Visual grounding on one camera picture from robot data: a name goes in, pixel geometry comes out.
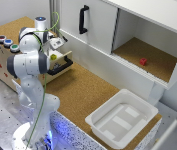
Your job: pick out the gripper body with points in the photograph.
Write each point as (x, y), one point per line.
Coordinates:
(57, 43)

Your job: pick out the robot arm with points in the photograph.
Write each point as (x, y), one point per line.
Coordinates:
(29, 63)

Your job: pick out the wooden drawer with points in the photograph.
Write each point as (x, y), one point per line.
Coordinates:
(62, 55)

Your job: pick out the yellow block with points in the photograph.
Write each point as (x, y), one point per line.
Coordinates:
(53, 57)

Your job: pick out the green button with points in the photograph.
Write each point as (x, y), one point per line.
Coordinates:
(14, 47)

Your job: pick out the white sliding door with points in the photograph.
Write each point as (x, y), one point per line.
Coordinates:
(99, 23)

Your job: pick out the blue button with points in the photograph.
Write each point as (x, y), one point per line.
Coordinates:
(8, 42)

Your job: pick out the red button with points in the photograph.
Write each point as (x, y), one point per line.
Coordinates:
(1, 38)

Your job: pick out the pink block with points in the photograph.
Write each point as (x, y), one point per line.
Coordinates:
(143, 61)

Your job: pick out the white cabinet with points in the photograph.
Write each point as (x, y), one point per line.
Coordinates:
(148, 20)

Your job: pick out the white plastic box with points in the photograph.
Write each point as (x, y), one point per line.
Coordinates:
(121, 120)

